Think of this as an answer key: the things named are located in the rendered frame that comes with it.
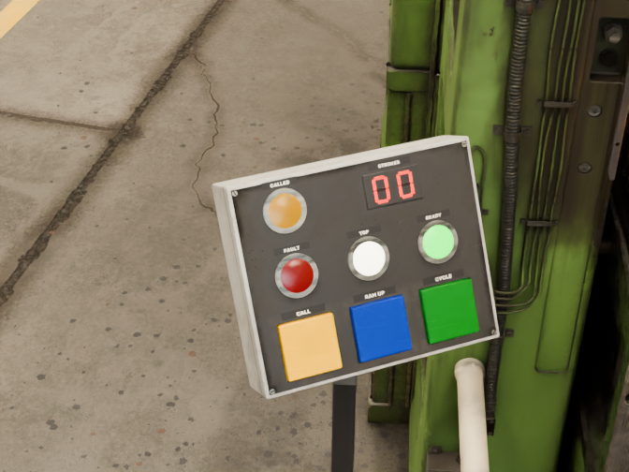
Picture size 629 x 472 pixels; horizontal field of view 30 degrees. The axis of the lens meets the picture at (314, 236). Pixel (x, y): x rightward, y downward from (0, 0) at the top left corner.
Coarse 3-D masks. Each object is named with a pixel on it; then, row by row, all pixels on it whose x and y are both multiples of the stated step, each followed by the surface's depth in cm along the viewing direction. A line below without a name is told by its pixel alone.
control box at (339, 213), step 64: (256, 192) 148; (320, 192) 150; (384, 192) 153; (448, 192) 156; (256, 256) 148; (320, 256) 151; (448, 256) 156; (256, 320) 149; (256, 384) 154; (320, 384) 153
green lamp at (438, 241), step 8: (432, 232) 155; (440, 232) 156; (448, 232) 156; (424, 240) 155; (432, 240) 155; (440, 240) 156; (448, 240) 156; (424, 248) 155; (432, 248) 156; (440, 248) 156; (448, 248) 156; (432, 256) 156; (440, 256) 156
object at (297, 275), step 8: (288, 264) 149; (296, 264) 150; (304, 264) 150; (288, 272) 150; (296, 272) 150; (304, 272) 150; (312, 272) 151; (288, 280) 150; (296, 280) 150; (304, 280) 150; (312, 280) 151; (288, 288) 150; (296, 288) 150; (304, 288) 150
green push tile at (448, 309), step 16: (432, 288) 156; (448, 288) 156; (464, 288) 157; (432, 304) 156; (448, 304) 157; (464, 304) 157; (432, 320) 156; (448, 320) 157; (464, 320) 158; (432, 336) 156; (448, 336) 157
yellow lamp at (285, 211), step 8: (272, 200) 148; (280, 200) 148; (288, 200) 149; (296, 200) 149; (272, 208) 148; (280, 208) 148; (288, 208) 149; (296, 208) 149; (272, 216) 148; (280, 216) 148; (288, 216) 149; (296, 216) 149; (280, 224) 149; (288, 224) 149
